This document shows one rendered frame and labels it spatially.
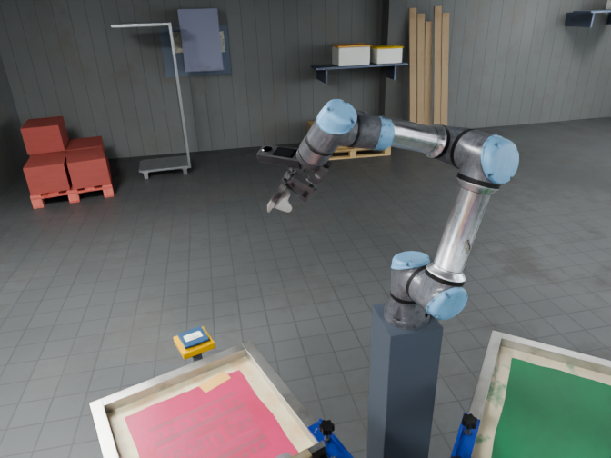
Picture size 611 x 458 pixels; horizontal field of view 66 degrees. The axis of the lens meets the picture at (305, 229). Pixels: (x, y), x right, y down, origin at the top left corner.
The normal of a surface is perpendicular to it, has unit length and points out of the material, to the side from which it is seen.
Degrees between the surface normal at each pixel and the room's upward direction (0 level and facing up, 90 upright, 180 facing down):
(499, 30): 90
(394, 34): 90
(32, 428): 0
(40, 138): 90
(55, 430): 0
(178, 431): 0
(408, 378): 90
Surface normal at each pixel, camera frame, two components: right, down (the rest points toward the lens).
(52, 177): 0.34, 0.40
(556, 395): -0.03, -0.90
